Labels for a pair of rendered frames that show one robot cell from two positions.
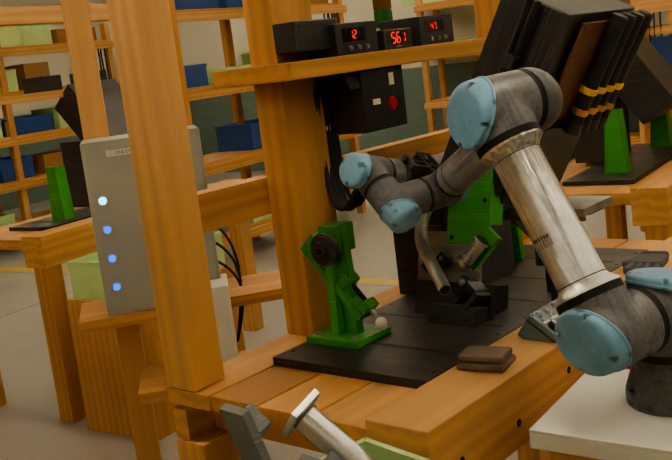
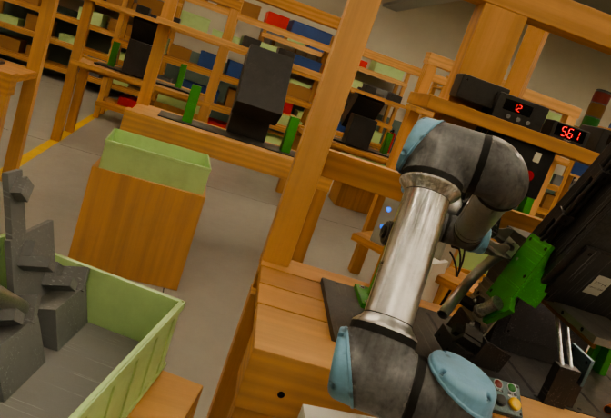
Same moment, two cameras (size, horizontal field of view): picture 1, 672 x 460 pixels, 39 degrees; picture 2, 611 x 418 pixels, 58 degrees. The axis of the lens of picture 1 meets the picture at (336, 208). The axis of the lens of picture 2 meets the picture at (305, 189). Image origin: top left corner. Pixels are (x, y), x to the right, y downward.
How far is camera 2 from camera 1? 1.09 m
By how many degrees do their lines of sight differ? 42
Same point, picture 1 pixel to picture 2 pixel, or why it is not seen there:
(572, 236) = (395, 274)
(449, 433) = (276, 365)
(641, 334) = (373, 389)
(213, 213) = (353, 174)
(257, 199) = (394, 186)
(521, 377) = not seen: hidden behind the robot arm
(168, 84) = (345, 70)
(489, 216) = (517, 290)
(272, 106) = not seen: hidden behind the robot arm
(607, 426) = not seen: outside the picture
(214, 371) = (282, 258)
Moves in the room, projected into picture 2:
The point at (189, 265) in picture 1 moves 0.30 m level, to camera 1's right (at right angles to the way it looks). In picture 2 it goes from (299, 185) to (369, 224)
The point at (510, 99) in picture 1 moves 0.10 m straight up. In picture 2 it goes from (440, 144) to (461, 91)
